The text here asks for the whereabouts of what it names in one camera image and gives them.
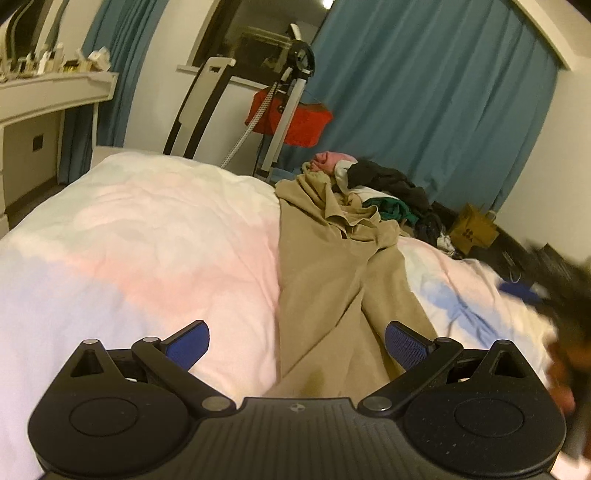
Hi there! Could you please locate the white dressing table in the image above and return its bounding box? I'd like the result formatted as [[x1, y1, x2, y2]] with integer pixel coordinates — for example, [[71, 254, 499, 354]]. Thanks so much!
[[1, 70, 114, 235]]

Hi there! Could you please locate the blue curtain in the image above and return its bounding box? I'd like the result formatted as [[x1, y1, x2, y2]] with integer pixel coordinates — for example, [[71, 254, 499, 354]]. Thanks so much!
[[276, 0, 561, 214], [57, 0, 167, 184]]

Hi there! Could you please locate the pile of clothes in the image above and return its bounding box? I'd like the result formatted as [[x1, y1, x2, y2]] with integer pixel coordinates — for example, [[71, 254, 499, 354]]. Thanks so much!
[[301, 151, 456, 256]]

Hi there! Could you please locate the red cloth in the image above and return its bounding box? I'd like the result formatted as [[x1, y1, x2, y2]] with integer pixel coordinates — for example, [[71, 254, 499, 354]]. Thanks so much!
[[243, 87, 335, 149]]

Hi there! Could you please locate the blue curtain left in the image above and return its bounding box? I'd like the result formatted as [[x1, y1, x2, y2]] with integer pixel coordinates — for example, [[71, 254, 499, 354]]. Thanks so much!
[[57, 0, 167, 184]]

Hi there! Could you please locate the blue curtain right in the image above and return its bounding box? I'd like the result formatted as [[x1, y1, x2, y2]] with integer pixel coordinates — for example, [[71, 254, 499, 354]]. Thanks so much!
[[276, 0, 561, 214]]

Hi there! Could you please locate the brown paper bag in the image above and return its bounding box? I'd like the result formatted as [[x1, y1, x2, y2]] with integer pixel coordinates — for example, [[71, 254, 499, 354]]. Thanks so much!
[[449, 204, 499, 255]]

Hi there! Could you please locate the black chair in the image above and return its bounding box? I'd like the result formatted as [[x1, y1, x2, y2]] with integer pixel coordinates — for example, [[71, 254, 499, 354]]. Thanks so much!
[[433, 202, 580, 285]]

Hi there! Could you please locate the pastel duvet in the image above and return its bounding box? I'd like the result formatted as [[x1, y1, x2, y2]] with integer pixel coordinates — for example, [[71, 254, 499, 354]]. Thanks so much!
[[1, 153, 553, 479]]

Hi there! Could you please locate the tan t-shirt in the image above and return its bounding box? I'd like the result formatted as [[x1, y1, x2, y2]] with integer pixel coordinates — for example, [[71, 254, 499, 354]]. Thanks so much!
[[267, 170, 436, 402]]

